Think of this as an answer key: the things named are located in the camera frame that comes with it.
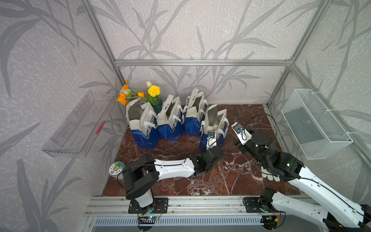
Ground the blue beige takeout bag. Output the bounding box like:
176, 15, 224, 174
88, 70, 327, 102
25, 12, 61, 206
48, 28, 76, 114
200, 104, 230, 153
157, 94, 185, 142
184, 89, 209, 137
126, 99, 159, 149

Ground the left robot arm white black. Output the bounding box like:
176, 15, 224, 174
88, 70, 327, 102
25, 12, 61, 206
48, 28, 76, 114
122, 145, 224, 208

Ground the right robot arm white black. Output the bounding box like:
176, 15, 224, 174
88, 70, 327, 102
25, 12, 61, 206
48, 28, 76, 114
233, 126, 371, 232

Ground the white work glove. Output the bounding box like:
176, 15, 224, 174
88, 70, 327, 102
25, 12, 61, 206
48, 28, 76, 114
261, 167, 281, 182

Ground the blue glass vase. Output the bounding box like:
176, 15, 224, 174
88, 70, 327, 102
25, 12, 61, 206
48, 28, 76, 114
150, 96, 162, 114

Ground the artificial flower bouquet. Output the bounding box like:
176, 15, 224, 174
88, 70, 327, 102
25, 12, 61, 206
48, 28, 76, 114
116, 79, 162, 106

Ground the red marker in shelf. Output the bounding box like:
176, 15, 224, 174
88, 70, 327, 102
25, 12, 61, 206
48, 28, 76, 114
96, 120, 105, 135

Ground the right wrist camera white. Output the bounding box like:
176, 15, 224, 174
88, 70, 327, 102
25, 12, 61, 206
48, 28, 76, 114
231, 122, 252, 145

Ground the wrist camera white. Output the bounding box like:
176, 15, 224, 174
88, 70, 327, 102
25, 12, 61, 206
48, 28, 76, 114
231, 122, 252, 145
206, 131, 217, 150

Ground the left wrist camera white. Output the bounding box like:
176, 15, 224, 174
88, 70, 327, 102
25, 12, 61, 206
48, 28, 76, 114
206, 131, 217, 150

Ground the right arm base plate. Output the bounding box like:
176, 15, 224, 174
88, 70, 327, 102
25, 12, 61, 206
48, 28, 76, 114
243, 197, 282, 215

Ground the white wire mesh basket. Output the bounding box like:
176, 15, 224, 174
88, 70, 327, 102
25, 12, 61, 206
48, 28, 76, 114
281, 89, 353, 160

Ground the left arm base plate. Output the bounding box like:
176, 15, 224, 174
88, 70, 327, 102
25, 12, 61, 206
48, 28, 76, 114
128, 197, 169, 215

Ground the clear acrylic wall shelf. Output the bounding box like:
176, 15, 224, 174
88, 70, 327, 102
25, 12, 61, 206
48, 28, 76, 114
42, 91, 116, 158

